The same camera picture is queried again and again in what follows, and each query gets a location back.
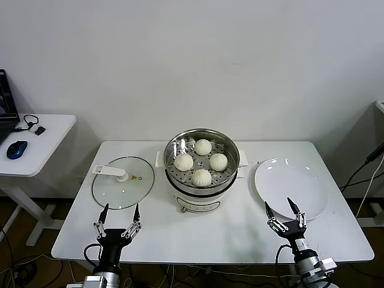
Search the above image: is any white floor cable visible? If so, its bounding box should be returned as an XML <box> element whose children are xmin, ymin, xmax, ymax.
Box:
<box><xmin>355</xmin><ymin>161</ymin><xmax>382</xmax><ymax>217</ymax></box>

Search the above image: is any glass lid with white handle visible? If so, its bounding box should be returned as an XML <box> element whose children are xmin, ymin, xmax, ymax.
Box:
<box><xmin>91</xmin><ymin>155</ymin><xmax>155</xmax><ymax>210</ymax></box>

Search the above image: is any black floor power cable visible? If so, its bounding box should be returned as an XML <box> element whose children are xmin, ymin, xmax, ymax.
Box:
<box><xmin>338</xmin><ymin>146</ymin><xmax>384</xmax><ymax>190</ymax></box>

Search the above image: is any blue computer mouse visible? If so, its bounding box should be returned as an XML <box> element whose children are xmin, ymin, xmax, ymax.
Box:
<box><xmin>5</xmin><ymin>140</ymin><xmax>28</xmax><ymax>160</ymax></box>

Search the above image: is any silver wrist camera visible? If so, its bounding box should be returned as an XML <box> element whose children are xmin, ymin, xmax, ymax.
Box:
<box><xmin>66</xmin><ymin>275</ymin><xmax>107</xmax><ymax>288</ymax></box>
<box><xmin>317</xmin><ymin>257</ymin><xmax>338</xmax><ymax>274</ymax></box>

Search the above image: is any white table base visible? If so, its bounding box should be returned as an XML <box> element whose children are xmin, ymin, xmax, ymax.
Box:
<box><xmin>358</xmin><ymin>200</ymin><xmax>384</xmax><ymax>227</ymax></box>

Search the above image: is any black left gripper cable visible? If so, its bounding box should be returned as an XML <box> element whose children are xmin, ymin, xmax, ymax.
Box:
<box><xmin>83</xmin><ymin>242</ymin><xmax>103</xmax><ymax>266</ymax></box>

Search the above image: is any white side table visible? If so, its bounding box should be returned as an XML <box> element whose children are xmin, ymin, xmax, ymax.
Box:
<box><xmin>0</xmin><ymin>114</ymin><xmax>77</xmax><ymax>247</ymax></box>

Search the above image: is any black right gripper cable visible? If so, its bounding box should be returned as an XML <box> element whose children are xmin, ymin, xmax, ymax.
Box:
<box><xmin>275</xmin><ymin>244</ymin><xmax>296</xmax><ymax>271</ymax></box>

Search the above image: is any stainless steel steamer basket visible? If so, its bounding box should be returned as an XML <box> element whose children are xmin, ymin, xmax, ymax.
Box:
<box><xmin>154</xmin><ymin>128</ymin><xmax>249</xmax><ymax>194</ymax></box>

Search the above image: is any black laptop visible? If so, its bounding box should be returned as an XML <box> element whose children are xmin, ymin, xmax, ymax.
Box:
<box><xmin>0</xmin><ymin>69</ymin><xmax>21</xmax><ymax>145</ymax></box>

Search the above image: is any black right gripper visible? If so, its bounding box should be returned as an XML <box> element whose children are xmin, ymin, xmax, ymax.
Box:
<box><xmin>263</xmin><ymin>197</ymin><xmax>310</xmax><ymax>254</ymax></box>

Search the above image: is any white electric cooking pot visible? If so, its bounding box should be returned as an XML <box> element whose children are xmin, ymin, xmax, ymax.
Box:
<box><xmin>164</xmin><ymin>166</ymin><xmax>247</xmax><ymax>214</ymax></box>

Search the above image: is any white round plate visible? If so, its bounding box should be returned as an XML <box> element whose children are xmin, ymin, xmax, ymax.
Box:
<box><xmin>254</xmin><ymin>158</ymin><xmax>328</xmax><ymax>221</ymax></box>

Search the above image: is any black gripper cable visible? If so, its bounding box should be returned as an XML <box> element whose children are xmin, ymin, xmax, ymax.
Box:
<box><xmin>275</xmin><ymin>244</ymin><xmax>296</xmax><ymax>271</ymax></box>
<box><xmin>83</xmin><ymin>242</ymin><xmax>103</xmax><ymax>266</ymax></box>

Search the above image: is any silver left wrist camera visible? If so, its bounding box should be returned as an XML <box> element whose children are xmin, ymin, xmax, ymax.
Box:
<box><xmin>66</xmin><ymin>275</ymin><xmax>107</xmax><ymax>288</ymax></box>

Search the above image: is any white steamed baozi bun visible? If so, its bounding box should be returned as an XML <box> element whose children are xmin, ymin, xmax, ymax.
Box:
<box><xmin>209</xmin><ymin>153</ymin><xmax>229</xmax><ymax>172</ymax></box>
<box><xmin>191</xmin><ymin>169</ymin><xmax>213</xmax><ymax>188</ymax></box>
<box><xmin>174</xmin><ymin>153</ymin><xmax>194</xmax><ymax>172</ymax></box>
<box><xmin>194</xmin><ymin>138</ymin><xmax>213</xmax><ymax>156</ymax></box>

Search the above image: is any black looped cable white plug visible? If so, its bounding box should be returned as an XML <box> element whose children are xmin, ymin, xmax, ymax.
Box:
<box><xmin>12</xmin><ymin>114</ymin><xmax>39</xmax><ymax>133</ymax></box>

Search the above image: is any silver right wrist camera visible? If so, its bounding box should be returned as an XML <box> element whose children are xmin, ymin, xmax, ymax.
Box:
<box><xmin>317</xmin><ymin>257</ymin><xmax>338</xmax><ymax>274</ymax></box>

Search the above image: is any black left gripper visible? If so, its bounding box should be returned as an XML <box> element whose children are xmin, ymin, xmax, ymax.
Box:
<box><xmin>92</xmin><ymin>203</ymin><xmax>142</xmax><ymax>266</ymax></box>

